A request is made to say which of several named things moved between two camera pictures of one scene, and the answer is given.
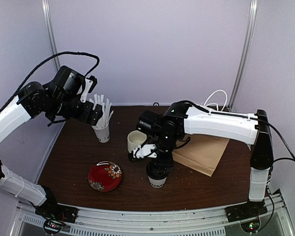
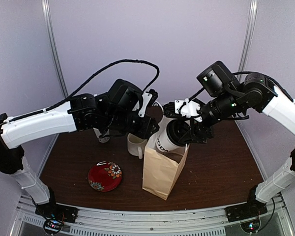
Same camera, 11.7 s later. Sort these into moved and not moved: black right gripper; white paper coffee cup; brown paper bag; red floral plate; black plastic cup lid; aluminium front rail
Moved: white paper coffee cup; black plastic cup lid; black right gripper; brown paper bag
Not moved: aluminium front rail; red floral plate
